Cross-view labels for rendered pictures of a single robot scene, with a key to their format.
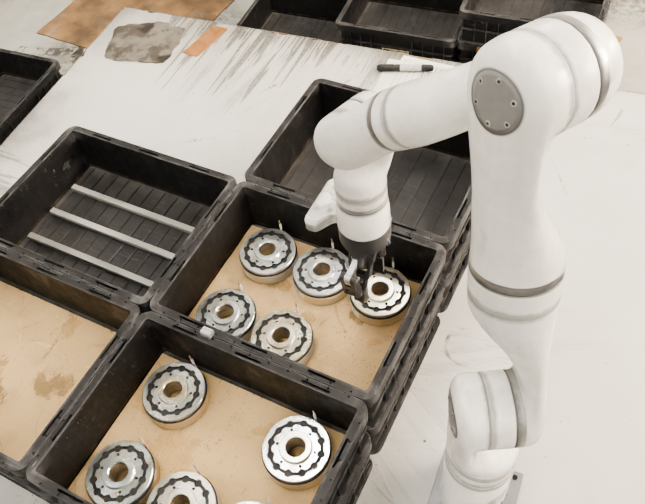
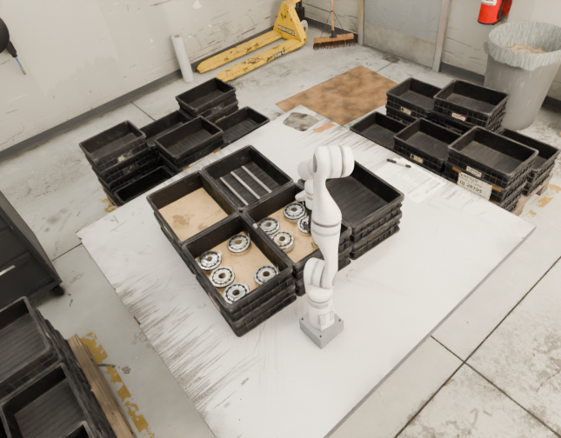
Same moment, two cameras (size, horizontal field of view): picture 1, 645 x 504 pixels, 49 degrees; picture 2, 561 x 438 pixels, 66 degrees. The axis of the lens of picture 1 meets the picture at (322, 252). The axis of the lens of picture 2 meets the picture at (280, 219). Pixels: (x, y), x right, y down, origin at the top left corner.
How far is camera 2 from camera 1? 0.78 m
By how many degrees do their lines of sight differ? 19
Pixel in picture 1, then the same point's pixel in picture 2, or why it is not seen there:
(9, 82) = (249, 122)
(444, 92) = not seen: hidden behind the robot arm
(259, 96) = not seen: hidden behind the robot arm
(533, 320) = (323, 235)
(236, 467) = (245, 274)
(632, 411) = (405, 323)
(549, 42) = (329, 150)
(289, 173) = not seen: hidden behind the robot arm
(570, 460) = (370, 328)
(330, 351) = (297, 252)
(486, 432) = (310, 275)
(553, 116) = (323, 170)
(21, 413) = (190, 232)
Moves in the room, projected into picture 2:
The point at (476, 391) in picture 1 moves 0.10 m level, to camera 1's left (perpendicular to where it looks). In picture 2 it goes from (313, 262) to (284, 256)
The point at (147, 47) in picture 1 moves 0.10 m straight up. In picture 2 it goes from (299, 123) to (298, 109)
